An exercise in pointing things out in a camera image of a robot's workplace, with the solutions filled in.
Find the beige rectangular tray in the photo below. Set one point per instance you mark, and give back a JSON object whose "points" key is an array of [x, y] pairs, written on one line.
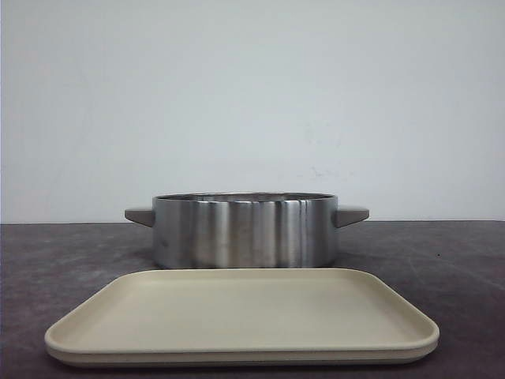
{"points": [[243, 316]]}

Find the stainless steel pot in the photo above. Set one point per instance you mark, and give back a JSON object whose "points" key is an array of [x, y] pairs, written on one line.
{"points": [[246, 230]]}

